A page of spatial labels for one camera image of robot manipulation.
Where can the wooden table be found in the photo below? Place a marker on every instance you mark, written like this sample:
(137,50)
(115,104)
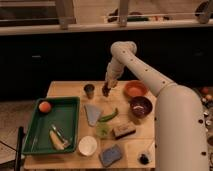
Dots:
(131,145)

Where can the yellow banana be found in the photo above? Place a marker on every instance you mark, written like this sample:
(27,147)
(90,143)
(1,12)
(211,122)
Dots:
(58,145)

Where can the dark red grape bunch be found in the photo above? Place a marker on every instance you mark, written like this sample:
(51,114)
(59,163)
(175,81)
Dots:
(106,90)

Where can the blue sponge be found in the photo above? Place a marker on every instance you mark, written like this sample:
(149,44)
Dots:
(110,155)

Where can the dark metal cup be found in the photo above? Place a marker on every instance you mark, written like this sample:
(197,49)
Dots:
(89,90)

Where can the light blue cloth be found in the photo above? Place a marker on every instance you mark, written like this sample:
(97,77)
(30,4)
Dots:
(93,114)

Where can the white bowl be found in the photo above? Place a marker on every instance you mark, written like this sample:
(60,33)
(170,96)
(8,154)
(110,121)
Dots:
(87,145)

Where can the green pea pod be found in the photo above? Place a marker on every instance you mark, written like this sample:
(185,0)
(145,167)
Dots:
(109,117)

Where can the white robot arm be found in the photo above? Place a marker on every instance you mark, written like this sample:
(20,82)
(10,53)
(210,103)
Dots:
(180,132)

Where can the orange fruit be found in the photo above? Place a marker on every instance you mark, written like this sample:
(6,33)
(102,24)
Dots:
(44,107)

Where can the black stand pole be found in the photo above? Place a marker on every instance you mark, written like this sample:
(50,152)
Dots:
(18,154)

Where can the green plastic tray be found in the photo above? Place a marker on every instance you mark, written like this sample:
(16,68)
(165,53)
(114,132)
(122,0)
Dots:
(61,112)

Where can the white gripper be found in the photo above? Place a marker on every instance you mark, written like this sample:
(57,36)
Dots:
(111,82)

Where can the orange bowl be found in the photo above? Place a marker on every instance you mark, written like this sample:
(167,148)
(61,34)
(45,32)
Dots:
(135,88)

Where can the dark brown bowl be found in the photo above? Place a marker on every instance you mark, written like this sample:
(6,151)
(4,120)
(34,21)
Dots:
(140,106)

